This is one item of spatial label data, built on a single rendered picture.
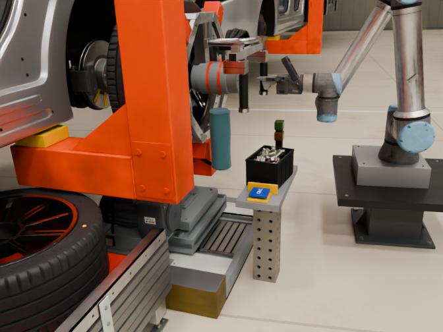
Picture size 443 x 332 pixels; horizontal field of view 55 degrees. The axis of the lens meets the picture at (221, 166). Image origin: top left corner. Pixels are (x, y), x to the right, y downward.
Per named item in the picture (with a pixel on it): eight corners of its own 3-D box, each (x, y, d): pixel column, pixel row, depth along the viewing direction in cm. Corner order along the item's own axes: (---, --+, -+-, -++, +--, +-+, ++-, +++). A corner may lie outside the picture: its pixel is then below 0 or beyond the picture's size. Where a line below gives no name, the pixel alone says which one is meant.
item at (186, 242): (168, 201, 249) (167, 185, 246) (227, 208, 238) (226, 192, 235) (123, 245, 205) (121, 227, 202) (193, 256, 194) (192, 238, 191)
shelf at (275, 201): (261, 167, 202) (261, 161, 201) (297, 170, 197) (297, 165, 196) (235, 207, 164) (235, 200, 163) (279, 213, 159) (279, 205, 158)
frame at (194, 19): (217, 120, 223) (213, 10, 204) (229, 121, 221) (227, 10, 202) (175, 155, 176) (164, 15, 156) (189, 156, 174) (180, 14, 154)
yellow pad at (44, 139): (40, 134, 173) (38, 122, 171) (69, 137, 168) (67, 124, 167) (14, 145, 160) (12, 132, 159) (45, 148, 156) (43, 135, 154)
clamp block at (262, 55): (249, 60, 199) (249, 49, 197) (268, 60, 196) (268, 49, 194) (246, 62, 195) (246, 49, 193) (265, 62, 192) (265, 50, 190)
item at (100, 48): (113, 114, 220) (120, 53, 221) (126, 114, 217) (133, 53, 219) (73, 100, 189) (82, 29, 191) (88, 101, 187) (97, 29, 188)
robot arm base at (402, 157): (411, 151, 222) (414, 133, 218) (424, 165, 204) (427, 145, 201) (374, 151, 223) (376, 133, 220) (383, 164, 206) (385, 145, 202)
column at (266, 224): (258, 267, 199) (258, 184, 184) (279, 270, 196) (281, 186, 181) (253, 279, 190) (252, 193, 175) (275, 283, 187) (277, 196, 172)
